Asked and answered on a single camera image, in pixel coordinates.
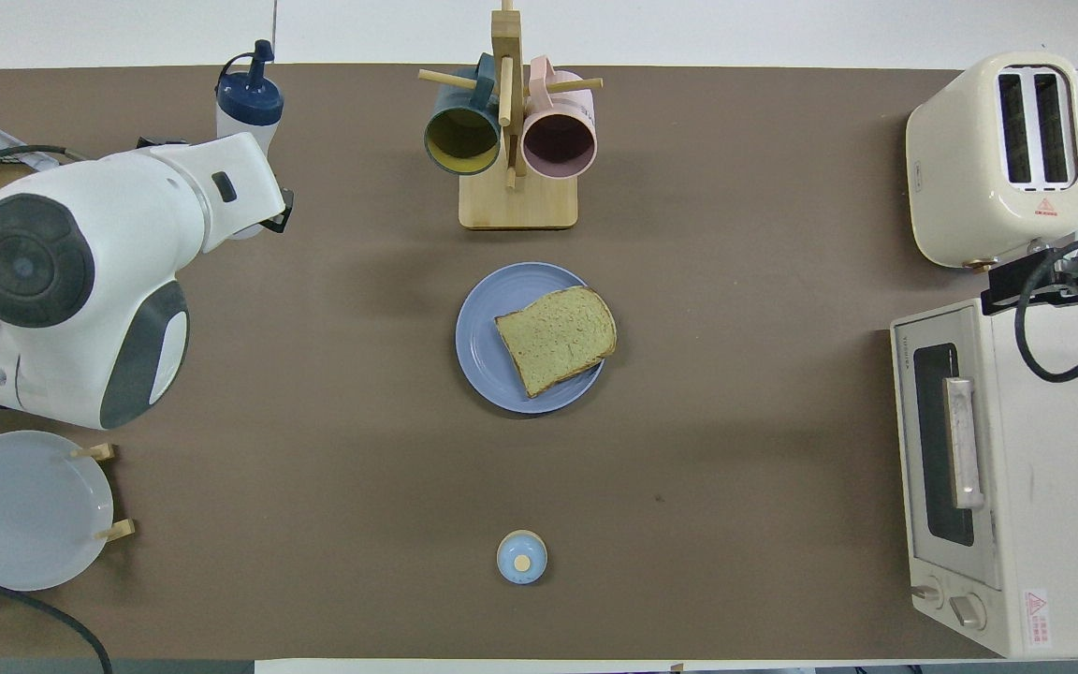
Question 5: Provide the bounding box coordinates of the squeeze bottle navy cap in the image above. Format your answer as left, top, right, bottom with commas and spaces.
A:
214, 39, 285, 240

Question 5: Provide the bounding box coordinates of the bread slice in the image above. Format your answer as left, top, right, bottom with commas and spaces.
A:
494, 286, 619, 398

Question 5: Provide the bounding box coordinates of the blue round plate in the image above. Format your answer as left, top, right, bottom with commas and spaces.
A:
455, 261, 607, 414

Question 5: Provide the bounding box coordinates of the wooden plate rack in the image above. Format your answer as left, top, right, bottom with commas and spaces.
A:
69, 442, 138, 542

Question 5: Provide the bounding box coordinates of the grey plate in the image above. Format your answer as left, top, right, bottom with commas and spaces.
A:
0, 430, 115, 592

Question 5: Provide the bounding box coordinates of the cream two-slot toaster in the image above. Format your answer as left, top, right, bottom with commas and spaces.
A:
906, 51, 1078, 270

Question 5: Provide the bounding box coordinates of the white toaster oven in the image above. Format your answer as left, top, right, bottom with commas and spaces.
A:
890, 298, 1078, 659

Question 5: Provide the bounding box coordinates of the dark teal mug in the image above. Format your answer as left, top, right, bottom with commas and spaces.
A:
423, 53, 503, 177

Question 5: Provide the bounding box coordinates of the wooden mug tree stand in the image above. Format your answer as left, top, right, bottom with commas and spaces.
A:
417, 0, 605, 231

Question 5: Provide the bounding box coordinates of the pink mug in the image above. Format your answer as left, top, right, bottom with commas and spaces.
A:
520, 56, 599, 181

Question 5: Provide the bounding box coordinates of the brown table mat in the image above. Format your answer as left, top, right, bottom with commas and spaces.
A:
0, 63, 1078, 661

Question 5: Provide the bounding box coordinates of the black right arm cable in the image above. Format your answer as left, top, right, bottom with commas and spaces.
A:
1013, 234, 1078, 383

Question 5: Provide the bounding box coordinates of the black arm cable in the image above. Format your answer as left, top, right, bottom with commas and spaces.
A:
1013, 234, 1078, 383
0, 145, 91, 212

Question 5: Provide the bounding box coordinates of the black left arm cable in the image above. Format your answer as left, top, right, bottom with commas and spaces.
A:
0, 145, 91, 212

